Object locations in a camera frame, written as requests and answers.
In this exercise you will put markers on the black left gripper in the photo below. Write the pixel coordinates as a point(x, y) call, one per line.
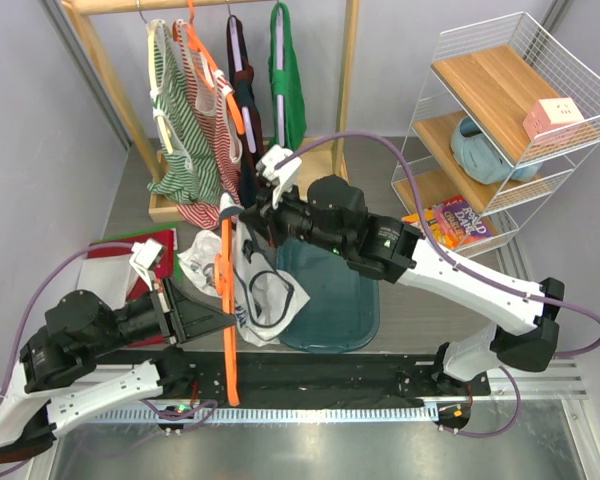
point(192, 318)

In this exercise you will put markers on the green folder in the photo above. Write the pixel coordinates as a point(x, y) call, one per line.
point(166, 235)

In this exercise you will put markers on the dark maroon tank top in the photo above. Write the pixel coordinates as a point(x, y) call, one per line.
point(249, 184)

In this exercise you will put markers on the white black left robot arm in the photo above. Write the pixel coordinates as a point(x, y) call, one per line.
point(39, 404)

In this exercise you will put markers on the colourful Roald Dahl book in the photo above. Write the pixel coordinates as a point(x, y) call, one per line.
point(456, 225)

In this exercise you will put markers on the light blue cap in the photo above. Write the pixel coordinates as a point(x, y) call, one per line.
point(480, 160)

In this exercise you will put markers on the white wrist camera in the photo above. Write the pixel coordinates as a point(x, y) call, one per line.
point(279, 168)
point(145, 256)

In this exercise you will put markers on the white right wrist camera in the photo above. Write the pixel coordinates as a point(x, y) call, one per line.
point(279, 168)

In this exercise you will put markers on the lilac hanger in green top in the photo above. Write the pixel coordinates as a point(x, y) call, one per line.
point(277, 81)

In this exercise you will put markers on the white navy-trimmed tank top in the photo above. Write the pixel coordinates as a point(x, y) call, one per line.
point(267, 299)

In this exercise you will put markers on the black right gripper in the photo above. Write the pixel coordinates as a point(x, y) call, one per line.
point(265, 215)

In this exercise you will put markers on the white slotted cable duct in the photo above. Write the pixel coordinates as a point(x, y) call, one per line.
point(140, 414)

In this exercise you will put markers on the white paper sheets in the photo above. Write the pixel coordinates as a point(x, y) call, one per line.
point(110, 278)

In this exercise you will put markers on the red book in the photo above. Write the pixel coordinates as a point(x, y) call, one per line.
point(140, 287)

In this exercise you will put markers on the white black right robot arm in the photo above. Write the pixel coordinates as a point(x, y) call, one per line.
point(334, 217)

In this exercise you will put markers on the orange hanger on rack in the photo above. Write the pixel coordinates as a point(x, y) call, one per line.
point(211, 71)

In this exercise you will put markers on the green striped tank top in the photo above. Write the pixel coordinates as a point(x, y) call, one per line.
point(191, 177)

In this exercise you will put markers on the lilac hanger in maroon top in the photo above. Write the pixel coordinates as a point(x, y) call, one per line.
point(241, 77)

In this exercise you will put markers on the pink cube power socket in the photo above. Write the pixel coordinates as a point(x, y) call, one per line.
point(550, 114)

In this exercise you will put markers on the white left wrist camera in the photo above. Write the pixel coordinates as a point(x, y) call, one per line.
point(145, 256)

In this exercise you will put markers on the teal transparent plastic bin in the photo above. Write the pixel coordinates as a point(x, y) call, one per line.
point(342, 314)

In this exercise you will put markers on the white wire shelf rack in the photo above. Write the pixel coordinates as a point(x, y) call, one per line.
point(494, 71)

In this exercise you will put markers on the red striped tank top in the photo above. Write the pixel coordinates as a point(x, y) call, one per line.
point(213, 116)

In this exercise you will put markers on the wooden clothes rack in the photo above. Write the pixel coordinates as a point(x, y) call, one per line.
point(318, 162)

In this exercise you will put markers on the orange plastic hanger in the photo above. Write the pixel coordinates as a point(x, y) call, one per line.
point(224, 284)

